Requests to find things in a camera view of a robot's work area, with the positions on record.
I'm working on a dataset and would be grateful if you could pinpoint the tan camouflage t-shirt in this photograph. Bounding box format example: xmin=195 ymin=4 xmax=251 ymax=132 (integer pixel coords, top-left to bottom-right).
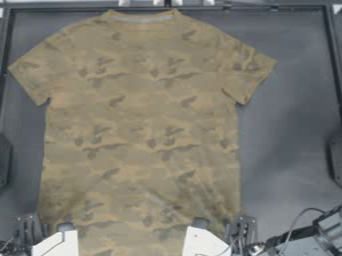
xmin=7 ymin=8 xmax=278 ymax=256

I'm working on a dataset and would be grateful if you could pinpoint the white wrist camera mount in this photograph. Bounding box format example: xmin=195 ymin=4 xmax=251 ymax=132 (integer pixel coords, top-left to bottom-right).
xmin=182 ymin=226 xmax=232 ymax=256
xmin=31 ymin=229 xmax=80 ymax=256

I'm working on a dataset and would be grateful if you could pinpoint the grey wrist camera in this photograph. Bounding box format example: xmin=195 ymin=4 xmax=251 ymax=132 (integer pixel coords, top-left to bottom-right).
xmin=192 ymin=217 xmax=211 ymax=230
xmin=56 ymin=222 xmax=76 ymax=233

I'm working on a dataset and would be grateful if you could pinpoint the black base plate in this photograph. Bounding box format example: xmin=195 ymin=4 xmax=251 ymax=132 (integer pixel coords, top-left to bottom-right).
xmin=0 ymin=133 xmax=13 ymax=193

